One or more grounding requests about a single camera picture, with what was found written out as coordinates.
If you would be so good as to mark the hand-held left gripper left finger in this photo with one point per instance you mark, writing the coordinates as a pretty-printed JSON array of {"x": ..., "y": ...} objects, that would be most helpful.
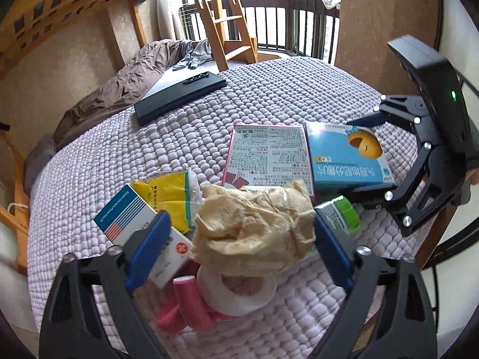
[{"x": 149, "y": 246}]

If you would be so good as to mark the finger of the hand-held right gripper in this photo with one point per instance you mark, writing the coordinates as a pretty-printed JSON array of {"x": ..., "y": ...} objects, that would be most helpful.
[
  {"x": 374, "y": 200},
  {"x": 368, "y": 120}
]

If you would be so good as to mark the green capped small bottle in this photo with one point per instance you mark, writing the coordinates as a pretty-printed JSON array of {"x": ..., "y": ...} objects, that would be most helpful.
[{"x": 342, "y": 213}]

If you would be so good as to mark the brown blanket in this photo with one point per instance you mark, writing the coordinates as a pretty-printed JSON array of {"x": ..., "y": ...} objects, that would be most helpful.
[{"x": 112, "y": 89}]

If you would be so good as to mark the pink foam hair roller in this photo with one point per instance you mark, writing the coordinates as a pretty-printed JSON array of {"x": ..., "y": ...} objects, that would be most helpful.
[{"x": 187, "y": 303}]

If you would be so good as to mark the purple quilted mat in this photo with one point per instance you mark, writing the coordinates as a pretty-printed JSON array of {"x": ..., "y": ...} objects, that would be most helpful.
[{"x": 299, "y": 93}]

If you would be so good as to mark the pink printed cardboard box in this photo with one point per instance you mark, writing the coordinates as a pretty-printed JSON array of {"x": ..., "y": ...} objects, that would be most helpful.
[{"x": 269, "y": 153}]

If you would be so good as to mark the yellow plastic packet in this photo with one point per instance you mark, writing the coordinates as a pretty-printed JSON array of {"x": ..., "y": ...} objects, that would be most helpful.
[{"x": 168, "y": 194}]

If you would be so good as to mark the white striped medicine box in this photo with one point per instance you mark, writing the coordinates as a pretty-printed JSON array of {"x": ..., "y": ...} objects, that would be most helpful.
[{"x": 123, "y": 213}]

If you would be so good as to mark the wooden table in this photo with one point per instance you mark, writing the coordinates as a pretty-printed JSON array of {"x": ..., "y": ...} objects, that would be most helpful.
[{"x": 434, "y": 232}]

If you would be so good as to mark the wooden bunk bed frame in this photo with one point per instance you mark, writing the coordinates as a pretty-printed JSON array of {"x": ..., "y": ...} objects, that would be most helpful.
[{"x": 56, "y": 3}]

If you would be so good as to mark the long black flat case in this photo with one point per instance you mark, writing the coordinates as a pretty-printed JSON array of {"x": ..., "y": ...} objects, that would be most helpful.
[{"x": 176, "y": 95}]

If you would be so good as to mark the white tape roll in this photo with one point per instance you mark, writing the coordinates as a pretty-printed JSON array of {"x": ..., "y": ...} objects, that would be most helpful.
[{"x": 239, "y": 303}]

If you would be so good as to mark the brown paper napkin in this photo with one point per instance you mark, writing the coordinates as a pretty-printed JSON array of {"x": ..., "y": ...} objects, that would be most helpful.
[{"x": 254, "y": 228}]

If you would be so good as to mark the grey cloth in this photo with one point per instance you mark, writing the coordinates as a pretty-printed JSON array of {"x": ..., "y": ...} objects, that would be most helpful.
[{"x": 194, "y": 56}]

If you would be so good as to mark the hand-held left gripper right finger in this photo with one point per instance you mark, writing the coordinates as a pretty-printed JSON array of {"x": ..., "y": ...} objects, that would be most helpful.
[{"x": 333, "y": 246}]

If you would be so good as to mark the blue medicine box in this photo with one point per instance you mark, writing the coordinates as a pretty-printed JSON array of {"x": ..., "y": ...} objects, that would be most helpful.
[{"x": 344, "y": 164}]

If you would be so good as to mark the white cloth on railing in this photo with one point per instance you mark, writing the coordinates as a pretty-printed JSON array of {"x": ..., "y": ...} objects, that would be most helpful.
[{"x": 330, "y": 3}]

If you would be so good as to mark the wooden ladder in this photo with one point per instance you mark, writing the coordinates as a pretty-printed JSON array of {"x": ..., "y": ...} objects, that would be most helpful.
[{"x": 217, "y": 26}]

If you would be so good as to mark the dark balcony railing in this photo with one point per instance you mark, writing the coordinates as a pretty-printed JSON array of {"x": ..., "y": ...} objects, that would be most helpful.
[{"x": 277, "y": 22}]

